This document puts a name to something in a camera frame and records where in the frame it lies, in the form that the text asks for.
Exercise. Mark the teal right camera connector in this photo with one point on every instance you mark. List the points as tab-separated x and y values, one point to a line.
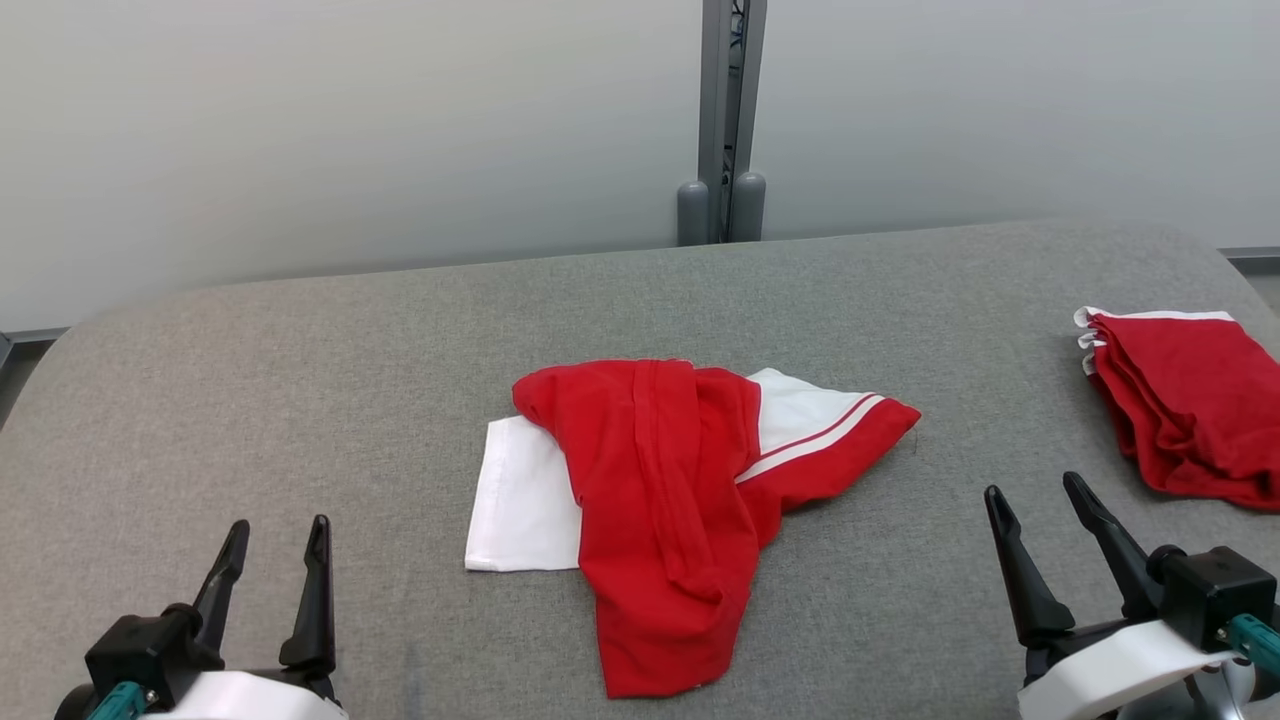
1255	640

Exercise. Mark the grey metal post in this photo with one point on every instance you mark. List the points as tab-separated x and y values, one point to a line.
715	80

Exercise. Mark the grey skirting strip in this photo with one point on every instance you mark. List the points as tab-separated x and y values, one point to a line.
35	337
1250	258

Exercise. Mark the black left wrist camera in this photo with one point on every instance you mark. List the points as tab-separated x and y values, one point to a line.
140	655

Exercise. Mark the grey cylinder post foot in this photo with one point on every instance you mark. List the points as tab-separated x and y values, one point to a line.
693	215
749	205

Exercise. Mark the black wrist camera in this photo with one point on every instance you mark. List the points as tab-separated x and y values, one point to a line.
140	655
1215	590

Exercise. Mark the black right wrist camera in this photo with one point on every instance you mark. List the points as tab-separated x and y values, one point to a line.
1215	590

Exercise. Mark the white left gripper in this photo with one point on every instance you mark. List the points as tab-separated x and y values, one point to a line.
250	700

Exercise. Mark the teal left camera connector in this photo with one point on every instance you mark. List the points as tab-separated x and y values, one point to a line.
115	703

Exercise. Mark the red shorts with white stripes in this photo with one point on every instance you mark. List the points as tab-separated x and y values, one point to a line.
1200	400

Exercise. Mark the red and white basketball jersey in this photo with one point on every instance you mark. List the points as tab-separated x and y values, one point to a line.
650	500

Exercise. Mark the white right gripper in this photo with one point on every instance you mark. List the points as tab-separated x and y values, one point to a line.
1100	670

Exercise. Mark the teal camera connector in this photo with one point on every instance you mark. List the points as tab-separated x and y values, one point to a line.
115	703
1255	640

